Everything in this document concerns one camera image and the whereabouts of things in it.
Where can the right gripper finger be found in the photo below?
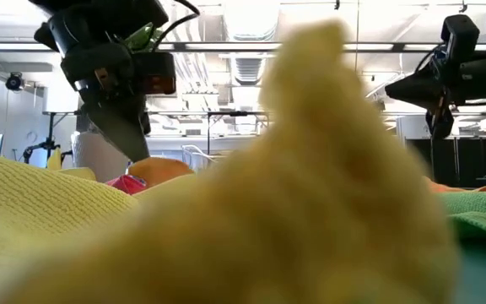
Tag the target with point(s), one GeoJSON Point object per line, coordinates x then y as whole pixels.
{"type": "Point", "coordinates": [416, 93]}

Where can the orange microfiber towel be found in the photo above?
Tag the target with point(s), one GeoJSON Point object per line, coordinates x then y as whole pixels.
{"type": "Point", "coordinates": [437, 186]}
{"type": "Point", "coordinates": [158, 171]}

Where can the pink microfiber towel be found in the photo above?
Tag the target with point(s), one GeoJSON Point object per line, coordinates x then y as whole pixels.
{"type": "Point", "coordinates": [127, 185]}

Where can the green microfiber towel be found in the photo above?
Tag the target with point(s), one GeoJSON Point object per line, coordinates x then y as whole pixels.
{"type": "Point", "coordinates": [479, 207]}

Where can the yellow microfiber towel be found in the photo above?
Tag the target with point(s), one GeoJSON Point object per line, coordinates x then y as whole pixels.
{"type": "Point", "coordinates": [268, 190]}

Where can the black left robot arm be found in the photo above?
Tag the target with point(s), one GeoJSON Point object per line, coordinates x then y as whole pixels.
{"type": "Point", "coordinates": [91, 25]}

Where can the clear plastic bin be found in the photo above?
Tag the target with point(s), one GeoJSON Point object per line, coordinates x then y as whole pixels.
{"type": "Point", "coordinates": [198, 158]}

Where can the black tripod stand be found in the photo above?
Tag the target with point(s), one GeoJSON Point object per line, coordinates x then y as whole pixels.
{"type": "Point", "coordinates": [50, 126]}

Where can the black cabinet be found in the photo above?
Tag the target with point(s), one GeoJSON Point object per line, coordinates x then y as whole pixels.
{"type": "Point", "coordinates": [471, 160]}

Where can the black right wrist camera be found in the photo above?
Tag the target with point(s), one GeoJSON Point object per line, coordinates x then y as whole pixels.
{"type": "Point", "coordinates": [460, 38]}

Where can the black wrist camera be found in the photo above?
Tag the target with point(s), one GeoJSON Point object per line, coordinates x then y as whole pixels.
{"type": "Point", "coordinates": [460, 38]}
{"type": "Point", "coordinates": [154, 74]}

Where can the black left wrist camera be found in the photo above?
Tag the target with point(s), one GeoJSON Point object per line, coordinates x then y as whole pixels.
{"type": "Point", "coordinates": [154, 74]}

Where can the black round camera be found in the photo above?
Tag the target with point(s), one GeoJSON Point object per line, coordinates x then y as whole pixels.
{"type": "Point", "coordinates": [14, 81]}

